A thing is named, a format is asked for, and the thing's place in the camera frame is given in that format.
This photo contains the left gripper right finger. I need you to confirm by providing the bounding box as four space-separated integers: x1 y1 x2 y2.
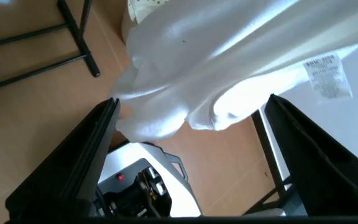
264 94 358 218

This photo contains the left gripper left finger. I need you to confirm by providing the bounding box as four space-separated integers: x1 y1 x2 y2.
4 98 121 219

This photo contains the white garment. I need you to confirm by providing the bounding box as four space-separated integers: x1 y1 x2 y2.
110 0 358 143

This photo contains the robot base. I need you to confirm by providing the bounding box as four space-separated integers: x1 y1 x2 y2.
93 141 309 218

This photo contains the black clothes rack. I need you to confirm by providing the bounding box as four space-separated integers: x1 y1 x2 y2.
0 0 101 95

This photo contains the white laundry basket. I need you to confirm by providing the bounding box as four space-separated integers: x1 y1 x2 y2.
121 0 169 44

